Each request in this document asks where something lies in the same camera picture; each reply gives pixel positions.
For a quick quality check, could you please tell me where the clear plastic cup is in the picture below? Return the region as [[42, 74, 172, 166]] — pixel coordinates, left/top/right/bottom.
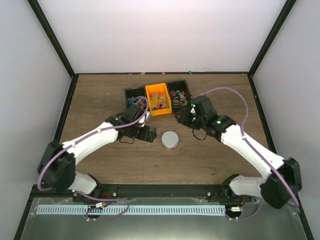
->
[[162, 143, 178, 151]]

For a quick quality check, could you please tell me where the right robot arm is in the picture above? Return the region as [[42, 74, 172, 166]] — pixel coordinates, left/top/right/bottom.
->
[[174, 95, 302, 209]]

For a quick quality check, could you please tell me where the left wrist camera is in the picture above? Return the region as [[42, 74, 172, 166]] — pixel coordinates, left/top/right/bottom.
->
[[138, 111, 151, 127]]

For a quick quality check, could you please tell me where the orange candy bin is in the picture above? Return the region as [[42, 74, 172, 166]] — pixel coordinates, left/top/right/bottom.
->
[[145, 83, 173, 117]]

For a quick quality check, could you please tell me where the black bin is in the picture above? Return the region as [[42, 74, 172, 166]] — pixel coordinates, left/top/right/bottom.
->
[[166, 79, 192, 113], [124, 86, 149, 110]]

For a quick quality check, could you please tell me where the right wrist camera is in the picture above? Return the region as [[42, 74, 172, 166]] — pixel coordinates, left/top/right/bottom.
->
[[190, 104, 197, 116]]

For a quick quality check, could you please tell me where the light blue slotted rail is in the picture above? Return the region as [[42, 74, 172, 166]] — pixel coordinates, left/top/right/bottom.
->
[[36, 204, 226, 216]]

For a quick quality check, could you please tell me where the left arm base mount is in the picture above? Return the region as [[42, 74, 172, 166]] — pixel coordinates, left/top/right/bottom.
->
[[72, 184, 117, 204]]

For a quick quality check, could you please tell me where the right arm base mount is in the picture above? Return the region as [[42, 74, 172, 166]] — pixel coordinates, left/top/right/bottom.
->
[[205, 174, 246, 203]]

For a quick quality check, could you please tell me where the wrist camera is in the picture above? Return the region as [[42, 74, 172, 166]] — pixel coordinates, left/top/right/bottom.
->
[[138, 111, 151, 127], [190, 104, 197, 116]]

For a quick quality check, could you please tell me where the white round lid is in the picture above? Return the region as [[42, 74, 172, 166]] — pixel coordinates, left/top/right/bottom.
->
[[161, 131, 179, 145]]

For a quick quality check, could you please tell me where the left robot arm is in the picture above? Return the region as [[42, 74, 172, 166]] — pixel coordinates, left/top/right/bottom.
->
[[37, 105, 157, 202]]

